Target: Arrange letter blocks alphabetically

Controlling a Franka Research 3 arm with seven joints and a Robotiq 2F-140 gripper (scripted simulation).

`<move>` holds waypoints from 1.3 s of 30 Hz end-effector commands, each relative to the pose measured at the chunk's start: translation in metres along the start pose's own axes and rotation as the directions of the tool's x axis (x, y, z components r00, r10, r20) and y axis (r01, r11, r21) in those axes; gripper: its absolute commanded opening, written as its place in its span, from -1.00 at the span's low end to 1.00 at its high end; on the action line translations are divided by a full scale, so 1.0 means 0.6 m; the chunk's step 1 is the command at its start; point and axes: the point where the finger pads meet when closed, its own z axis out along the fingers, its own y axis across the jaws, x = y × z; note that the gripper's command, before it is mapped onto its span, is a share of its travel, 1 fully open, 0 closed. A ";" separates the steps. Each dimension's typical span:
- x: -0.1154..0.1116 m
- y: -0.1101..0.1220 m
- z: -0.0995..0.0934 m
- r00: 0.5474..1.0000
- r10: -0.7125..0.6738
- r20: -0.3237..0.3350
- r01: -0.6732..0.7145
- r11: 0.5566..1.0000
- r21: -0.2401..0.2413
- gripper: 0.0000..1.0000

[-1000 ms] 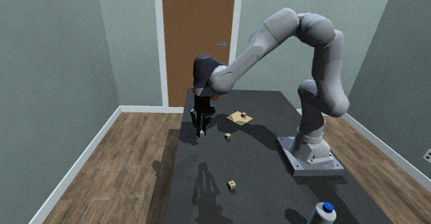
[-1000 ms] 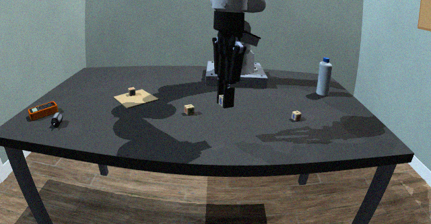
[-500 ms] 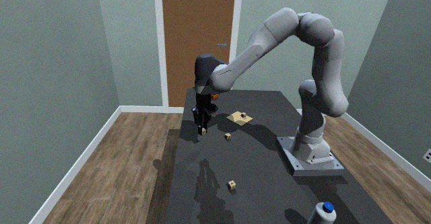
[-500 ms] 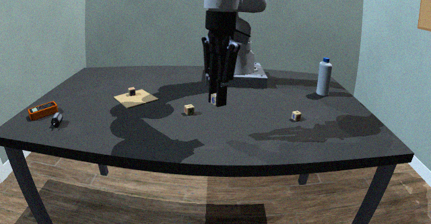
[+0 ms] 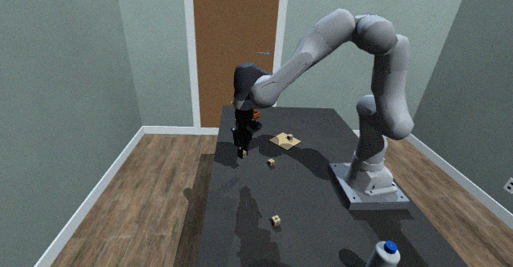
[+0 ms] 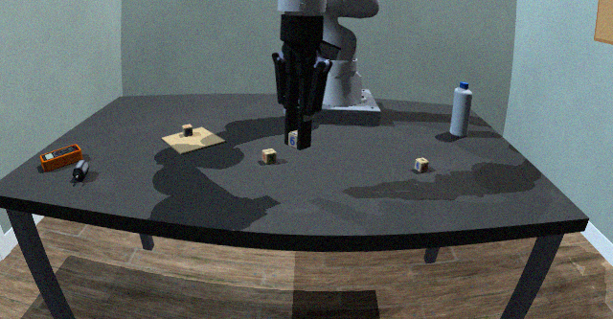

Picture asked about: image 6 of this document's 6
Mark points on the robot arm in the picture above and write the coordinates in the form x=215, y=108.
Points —
x=344, y=85

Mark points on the orange digital multimeter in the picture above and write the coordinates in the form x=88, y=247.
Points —
x=60, y=158

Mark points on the grey bottle with blue cap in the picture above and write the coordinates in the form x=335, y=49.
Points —
x=461, y=110

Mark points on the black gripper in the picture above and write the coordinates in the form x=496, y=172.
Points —
x=307, y=88

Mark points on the beige mat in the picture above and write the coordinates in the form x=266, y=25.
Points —
x=201, y=138

